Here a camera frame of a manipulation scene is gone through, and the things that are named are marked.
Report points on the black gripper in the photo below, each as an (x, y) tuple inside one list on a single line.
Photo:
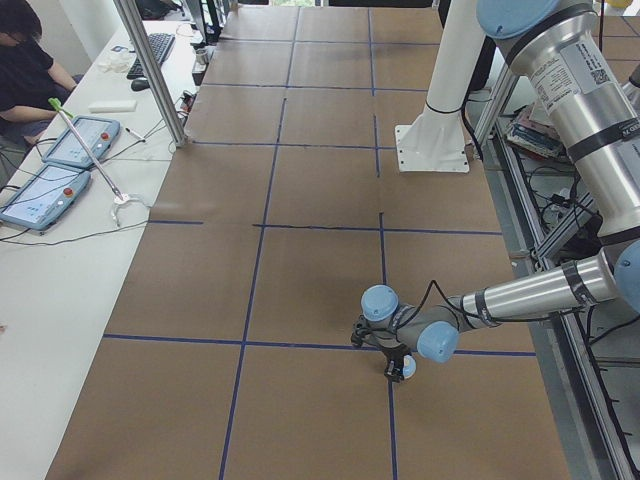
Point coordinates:
[(391, 356)]

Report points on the light blue call bell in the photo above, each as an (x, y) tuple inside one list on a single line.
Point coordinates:
[(409, 367)]

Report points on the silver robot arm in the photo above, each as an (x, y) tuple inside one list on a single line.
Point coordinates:
[(550, 43)]

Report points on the brown paper table cover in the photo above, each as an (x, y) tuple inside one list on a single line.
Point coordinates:
[(228, 354)]

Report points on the stack of books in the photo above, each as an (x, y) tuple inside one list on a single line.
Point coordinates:
[(532, 130)]

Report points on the small metal cup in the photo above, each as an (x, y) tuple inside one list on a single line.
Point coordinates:
[(201, 56)]

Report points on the black computer mouse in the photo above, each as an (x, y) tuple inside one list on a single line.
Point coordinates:
[(139, 84)]

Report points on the lower teach pendant tablet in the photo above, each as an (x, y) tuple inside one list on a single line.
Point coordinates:
[(42, 201)]

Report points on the white foam block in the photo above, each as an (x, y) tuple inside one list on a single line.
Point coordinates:
[(112, 106)]

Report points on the metal reacher grabber stick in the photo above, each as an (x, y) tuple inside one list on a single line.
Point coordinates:
[(121, 199)]

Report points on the person in black shirt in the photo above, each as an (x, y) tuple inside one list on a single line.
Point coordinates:
[(30, 77)]

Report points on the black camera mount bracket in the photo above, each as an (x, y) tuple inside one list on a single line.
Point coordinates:
[(365, 333)]

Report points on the white pedestal column base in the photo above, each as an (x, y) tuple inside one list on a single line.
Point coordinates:
[(435, 140)]

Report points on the aluminium frame post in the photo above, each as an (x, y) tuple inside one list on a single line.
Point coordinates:
[(134, 26)]

